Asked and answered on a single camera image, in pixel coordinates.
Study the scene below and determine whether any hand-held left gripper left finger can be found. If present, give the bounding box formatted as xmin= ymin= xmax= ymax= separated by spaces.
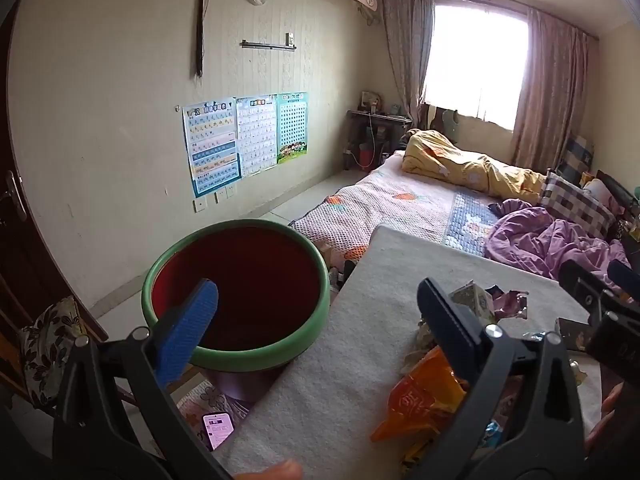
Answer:
xmin=52 ymin=279 xmax=236 ymax=480

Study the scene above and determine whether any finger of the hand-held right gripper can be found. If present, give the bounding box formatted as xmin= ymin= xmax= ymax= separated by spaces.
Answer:
xmin=606 ymin=259 xmax=640 ymax=303
xmin=558 ymin=259 xmax=603 ymax=313

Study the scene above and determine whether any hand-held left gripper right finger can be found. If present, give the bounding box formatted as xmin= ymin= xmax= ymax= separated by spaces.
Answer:
xmin=416 ymin=277 xmax=588 ymax=480

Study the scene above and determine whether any printed paper carton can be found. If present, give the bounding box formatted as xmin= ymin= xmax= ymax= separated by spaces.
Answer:
xmin=447 ymin=281 xmax=499 ymax=326

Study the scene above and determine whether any pink foil wrapper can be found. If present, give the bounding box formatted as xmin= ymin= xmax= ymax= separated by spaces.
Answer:
xmin=487 ymin=285 xmax=530 ymax=322

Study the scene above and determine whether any red bucket with green rim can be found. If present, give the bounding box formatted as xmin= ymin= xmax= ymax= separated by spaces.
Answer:
xmin=141 ymin=219 xmax=332 ymax=406

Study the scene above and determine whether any orange snack wrapper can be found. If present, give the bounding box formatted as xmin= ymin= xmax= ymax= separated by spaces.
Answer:
xmin=370 ymin=345 xmax=472 ymax=443

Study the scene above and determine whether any blue white plastic wrapper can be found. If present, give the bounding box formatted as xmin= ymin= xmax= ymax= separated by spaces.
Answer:
xmin=481 ymin=420 xmax=504 ymax=450

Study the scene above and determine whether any person's right hand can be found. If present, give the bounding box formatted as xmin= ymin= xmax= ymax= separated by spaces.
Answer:
xmin=584 ymin=382 xmax=626 ymax=453

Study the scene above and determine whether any person's left hand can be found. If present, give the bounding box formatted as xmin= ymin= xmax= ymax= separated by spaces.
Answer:
xmin=234 ymin=460 xmax=304 ymax=480

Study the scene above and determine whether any crumpled whitish wrapper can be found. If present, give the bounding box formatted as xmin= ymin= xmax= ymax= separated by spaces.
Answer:
xmin=400 ymin=319 xmax=442 ymax=377

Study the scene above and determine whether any small dark box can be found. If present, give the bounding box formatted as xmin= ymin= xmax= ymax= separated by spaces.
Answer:
xmin=554 ymin=317 xmax=594 ymax=352

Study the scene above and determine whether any purple quilt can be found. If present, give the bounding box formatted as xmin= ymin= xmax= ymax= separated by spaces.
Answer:
xmin=485 ymin=198 xmax=627 ymax=287

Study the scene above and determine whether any checked pillow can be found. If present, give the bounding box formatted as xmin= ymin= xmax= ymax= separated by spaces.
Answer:
xmin=539 ymin=170 xmax=619 ymax=239

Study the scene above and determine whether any white pink pillow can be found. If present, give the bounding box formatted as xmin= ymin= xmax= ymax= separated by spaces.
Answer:
xmin=582 ymin=177 xmax=614 ymax=202

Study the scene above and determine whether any smartphone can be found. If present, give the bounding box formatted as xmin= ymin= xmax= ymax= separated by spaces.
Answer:
xmin=202 ymin=412 xmax=235 ymax=452

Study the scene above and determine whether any blue patterned cushion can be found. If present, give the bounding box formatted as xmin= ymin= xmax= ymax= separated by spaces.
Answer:
xmin=565 ymin=135 xmax=595 ymax=181

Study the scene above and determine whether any yellow wrapper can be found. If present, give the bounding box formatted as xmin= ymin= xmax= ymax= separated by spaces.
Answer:
xmin=400 ymin=439 xmax=437 ymax=472

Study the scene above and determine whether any bed with pink sheet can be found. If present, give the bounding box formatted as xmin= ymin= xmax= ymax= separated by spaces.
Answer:
xmin=287 ymin=149 xmax=640 ymax=283

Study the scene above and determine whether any floral chair cushion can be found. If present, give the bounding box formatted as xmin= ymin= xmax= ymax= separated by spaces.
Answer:
xmin=20 ymin=296 xmax=84 ymax=409

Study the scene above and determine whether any yellow quilt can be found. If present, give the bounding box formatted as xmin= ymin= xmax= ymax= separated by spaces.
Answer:
xmin=402 ymin=130 xmax=549 ymax=199

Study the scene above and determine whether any dark wooden door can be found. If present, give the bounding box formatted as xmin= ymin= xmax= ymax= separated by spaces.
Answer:
xmin=0 ymin=5 xmax=109 ymax=342

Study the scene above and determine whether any wooden chair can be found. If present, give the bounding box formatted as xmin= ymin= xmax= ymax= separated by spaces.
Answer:
xmin=0 ymin=270 xmax=142 ymax=413

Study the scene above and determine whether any pink patterned curtain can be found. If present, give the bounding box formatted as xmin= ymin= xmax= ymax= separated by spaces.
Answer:
xmin=372 ymin=0 xmax=439 ymax=120
xmin=510 ymin=7 xmax=594 ymax=172

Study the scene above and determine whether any dark side desk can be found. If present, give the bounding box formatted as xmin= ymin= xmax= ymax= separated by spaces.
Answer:
xmin=346 ymin=109 xmax=414 ymax=171

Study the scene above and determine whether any bright window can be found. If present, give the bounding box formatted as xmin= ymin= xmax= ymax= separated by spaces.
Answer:
xmin=425 ymin=0 xmax=530 ymax=132

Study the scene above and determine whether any blue striped wall poster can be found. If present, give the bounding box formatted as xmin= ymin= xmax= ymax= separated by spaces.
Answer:
xmin=182 ymin=97 xmax=243 ymax=199

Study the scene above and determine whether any white chart wall poster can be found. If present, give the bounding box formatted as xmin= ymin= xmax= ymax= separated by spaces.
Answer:
xmin=235 ymin=94 xmax=279 ymax=179

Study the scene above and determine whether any metal door handle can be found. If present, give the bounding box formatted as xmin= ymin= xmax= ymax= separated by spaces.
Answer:
xmin=5 ymin=171 xmax=29 ymax=222

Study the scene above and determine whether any green grid wall poster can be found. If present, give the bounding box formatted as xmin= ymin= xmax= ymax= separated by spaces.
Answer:
xmin=276 ymin=92 xmax=310 ymax=166

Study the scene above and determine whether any metal wall rail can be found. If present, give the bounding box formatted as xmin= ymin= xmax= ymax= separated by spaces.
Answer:
xmin=240 ymin=33 xmax=297 ymax=52

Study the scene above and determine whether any dark hanging wall strip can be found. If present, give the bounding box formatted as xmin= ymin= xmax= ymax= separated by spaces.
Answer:
xmin=189 ymin=0 xmax=212 ymax=80

